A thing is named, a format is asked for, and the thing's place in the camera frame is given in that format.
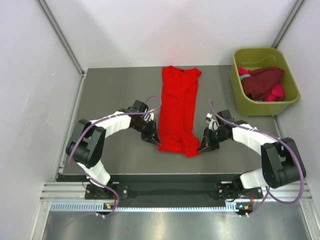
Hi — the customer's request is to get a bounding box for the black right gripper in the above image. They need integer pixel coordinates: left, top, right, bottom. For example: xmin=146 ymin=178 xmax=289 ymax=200
xmin=198 ymin=126 xmax=229 ymax=153

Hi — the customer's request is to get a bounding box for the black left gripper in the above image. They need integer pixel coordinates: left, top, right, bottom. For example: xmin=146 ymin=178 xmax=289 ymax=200
xmin=132 ymin=118 xmax=161 ymax=146

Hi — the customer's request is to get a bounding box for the red t shirt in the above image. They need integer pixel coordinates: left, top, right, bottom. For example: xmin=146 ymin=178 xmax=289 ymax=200
xmin=158 ymin=65 xmax=202 ymax=158

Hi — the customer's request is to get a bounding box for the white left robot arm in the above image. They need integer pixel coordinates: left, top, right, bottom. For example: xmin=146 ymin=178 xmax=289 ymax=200
xmin=65 ymin=100 xmax=162 ymax=199

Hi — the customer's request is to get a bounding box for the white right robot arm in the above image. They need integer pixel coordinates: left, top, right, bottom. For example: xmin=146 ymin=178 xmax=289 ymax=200
xmin=197 ymin=110 xmax=307 ymax=198

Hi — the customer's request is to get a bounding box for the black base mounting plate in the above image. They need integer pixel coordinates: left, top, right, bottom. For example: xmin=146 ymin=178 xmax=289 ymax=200
xmin=84 ymin=173 xmax=265 ymax=208

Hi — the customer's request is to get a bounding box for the maroon shirt in bin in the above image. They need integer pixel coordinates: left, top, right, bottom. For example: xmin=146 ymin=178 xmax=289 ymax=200
xmin=241 ymin=66 xmax=285 ymax=101

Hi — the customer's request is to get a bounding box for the pink shirt in bin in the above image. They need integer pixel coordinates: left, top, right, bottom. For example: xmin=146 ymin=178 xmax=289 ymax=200
xmin=237 ymin=67 xmax=285 ymax=102

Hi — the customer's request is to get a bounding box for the olive green plastic bin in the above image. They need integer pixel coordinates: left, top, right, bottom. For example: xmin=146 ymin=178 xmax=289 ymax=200
xmin=230 ymin=47 xmax=300 ymax=117

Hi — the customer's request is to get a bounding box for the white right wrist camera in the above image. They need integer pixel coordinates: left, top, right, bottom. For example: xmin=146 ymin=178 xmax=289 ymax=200
xmin=205 ymin=113 xmax=219 ymax=131

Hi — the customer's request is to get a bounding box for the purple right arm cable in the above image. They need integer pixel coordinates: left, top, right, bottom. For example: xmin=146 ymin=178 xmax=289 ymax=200
xmin=209 ymin=100 xmax=306 ymax=218

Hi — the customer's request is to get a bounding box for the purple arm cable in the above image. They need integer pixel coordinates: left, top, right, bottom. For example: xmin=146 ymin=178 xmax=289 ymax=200
xmin=209 ymin=100 xmax=306 ymax=218
xmin=48 ymin=94 xmax=162 ymax=233

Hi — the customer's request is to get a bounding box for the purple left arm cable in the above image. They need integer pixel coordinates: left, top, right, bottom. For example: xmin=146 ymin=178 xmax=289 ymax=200
xmin=48 ymin=94 xmax=162 ymax=233

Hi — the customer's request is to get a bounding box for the aluminium front rail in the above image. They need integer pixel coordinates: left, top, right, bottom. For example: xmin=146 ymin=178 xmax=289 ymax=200
xmin=40 ymin=182 xmax=300 ymax=214

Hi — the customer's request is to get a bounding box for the aluminium frame post left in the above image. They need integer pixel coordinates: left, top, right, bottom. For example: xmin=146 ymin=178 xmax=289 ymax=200
xmin=36 ymin=0 xmax=85 ymax=76

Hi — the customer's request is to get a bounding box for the aluminium frame post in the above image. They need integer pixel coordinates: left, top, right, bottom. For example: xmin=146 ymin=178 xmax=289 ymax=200
xmin=271 ymin=0 xmax=306 ymax=49
xmin=36 ymin=0 xmax=85 ymax=76

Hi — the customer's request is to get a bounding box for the aluminium frame post right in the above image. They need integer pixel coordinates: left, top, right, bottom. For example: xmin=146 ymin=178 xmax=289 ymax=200
xmin=271 ymin=0 xmax=306 ymax=49

